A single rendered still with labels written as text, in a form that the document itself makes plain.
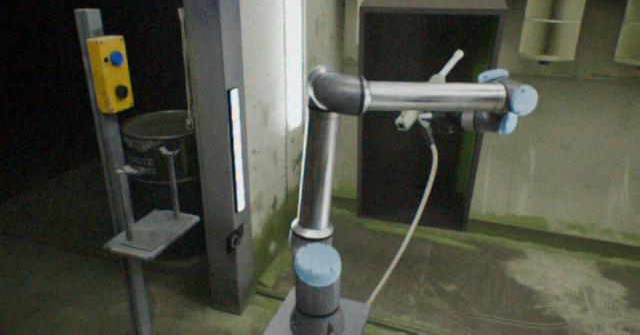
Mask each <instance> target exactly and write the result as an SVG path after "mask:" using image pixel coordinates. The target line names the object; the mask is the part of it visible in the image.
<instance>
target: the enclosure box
mask: <svg viewBox="0 0 640 335"><path fill-rule="evenodd" d="M507 12H508V9H507V6H506V3H505V0H363V1H362V2H361V4H360V7H359V29H358V76H362V77H363V78H364V79H365V80H366V81H368V82H415V83H428V82H429V81H430V79H431V78H432V77H433V76H434V75H438V74H439V73H440V72H441V70H442V69H443V68H444V67H445V66H446V64H447V63H448V62H449V61H450V59H451V58H452V57H453V56H454V54H455V53H456V52H457V51H458V50H460V51H462V52H463V56H462V57H461V58H460V59H458V60H457V62H456V63H455V64H454V65H453V67H452V68H451V69H450V70H449V71H448V73H447V74H446V75H445V76H444V80H445V82H446V83H462V82H468V83H478V77H479V76H480V75H481V74H482V73H485V72H488V71H492V70H497V64H498V59H499V53H500V49H501V44H502V38H503V33H504V27H505V22H506V18H507ZM402 112H403V111H366V112H365V113H364V114H362V115H357V182H356V218H362V219H370V220H377V221H384V222H391V223H399V224H406V225H412V224H413V222H414V219H415V217H416V215H417V212H418V210H419V207H420V206H421V203H422V200H423V198H424V195H425V192H426V189H427V186H428V183H429V181H430V177H431V169H432V164H433V154H432V150H431V145H428V142H427V140H426V137H425V136H423V135H422V132H421V130H420V127H419V125H418V122H417V119H416V120H415V122H414V123H413V124H412V125H411V127H410V128H409V129H408V130H407V131H399V130H398V129H399V127H398V126H397V123H396V120H397V119H398V118H399V116H400V115H401V113H402ZM435 123H436V122H434V123H430V126H431V128H432V134H431V135H432V136H433V139H434V141H435V143H434V146H435V149H436V154H437V164H436V170H435V174H434V178H433V181H432V186H431V190H430V192H429V195H428V198H427V201H426V204H425V206H424V208H423V210H422V213H421V215H420V218H419V220H418V222H417V224H416V226H420V227H428V228H435V229H442V230H449V231H457V232H465V233H466V230H467V225H468V223H467V220H468V214H469V209H470V204H471V199H472V194H473V188H474V184H475V179H476V173H477V168H478V162H479V158H480V153H481V147H482V142H483V137H484V133H483V132H468V131H467V132H457V131H453V132H452V133H451V134H442V133H438V132H437V129H436V128H437V126H436V124H435Z"/></svg>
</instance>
